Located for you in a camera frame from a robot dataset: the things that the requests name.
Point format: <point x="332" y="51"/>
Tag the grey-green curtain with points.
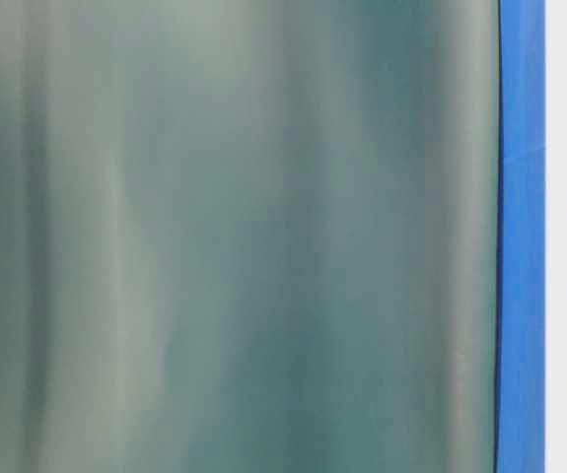
<point x="248" y="236"/>

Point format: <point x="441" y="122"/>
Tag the blue table cloth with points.
<point x="520" y="355"/>

